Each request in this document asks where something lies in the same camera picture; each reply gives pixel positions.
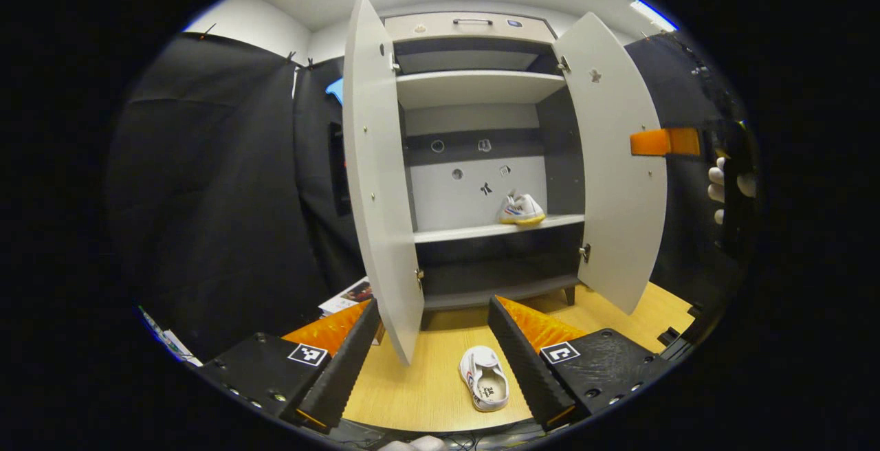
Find grey cabinet shelf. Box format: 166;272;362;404
397;70;567;109
412;214;585;244

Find ceiling light panel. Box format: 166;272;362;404
630;0;678;32

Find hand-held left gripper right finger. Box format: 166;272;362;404
488;295;671;432

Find white canvas shoe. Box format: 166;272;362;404
459;346;510;413
498;190;547;226

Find pile of magazines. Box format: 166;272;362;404
318;277;375;316

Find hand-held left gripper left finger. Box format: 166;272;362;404
199;298;382;431

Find grey shoe cabinet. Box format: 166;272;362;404
392;11;586;331

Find beige cabinet drawer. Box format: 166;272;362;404
384;12;556;44

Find grey cabinet door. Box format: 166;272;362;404
342;0;425;367
553;12;668;316

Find black backdrop cloth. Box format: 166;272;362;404
107;30;757;362

